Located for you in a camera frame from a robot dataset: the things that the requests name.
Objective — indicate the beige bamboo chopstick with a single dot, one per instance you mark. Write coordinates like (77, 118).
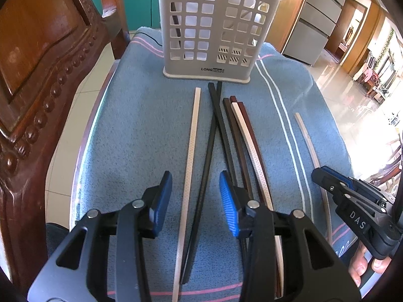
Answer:
(310, 151)

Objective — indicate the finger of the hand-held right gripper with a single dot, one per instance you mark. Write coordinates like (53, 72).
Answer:
(362, 190)
(349, 214)

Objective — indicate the maroon chopstick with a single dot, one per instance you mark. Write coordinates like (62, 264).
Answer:
(234, 99)
(247, 116)

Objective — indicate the wooden frosted glass door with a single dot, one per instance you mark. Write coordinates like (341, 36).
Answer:
(292, 12)

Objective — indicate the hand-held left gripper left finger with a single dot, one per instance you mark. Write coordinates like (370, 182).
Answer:
(163, 201)

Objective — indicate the blue striped towel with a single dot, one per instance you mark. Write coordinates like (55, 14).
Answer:
(141, 138)

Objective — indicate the green garland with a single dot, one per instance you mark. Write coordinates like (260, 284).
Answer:
(385, 47)

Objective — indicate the grey refrigerator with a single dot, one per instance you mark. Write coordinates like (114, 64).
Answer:
(314, 22)

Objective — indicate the dark brown chopstick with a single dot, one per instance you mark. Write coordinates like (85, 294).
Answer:
(234, 132)

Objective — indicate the person's right hand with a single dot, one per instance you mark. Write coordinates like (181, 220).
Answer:
(359, 267)

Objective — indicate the grey plastic utensil holder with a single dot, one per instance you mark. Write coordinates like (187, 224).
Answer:
(217, 69)

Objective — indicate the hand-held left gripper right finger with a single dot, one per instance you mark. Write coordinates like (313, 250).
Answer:
(228, 207)

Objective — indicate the carved wooden chair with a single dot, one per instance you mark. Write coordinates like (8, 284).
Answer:
(41, 69)

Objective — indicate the white chopstick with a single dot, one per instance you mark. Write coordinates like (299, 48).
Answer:
(189, 176)
(252, 144)

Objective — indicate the wooden door frame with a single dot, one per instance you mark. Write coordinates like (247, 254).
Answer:
(362, 37)

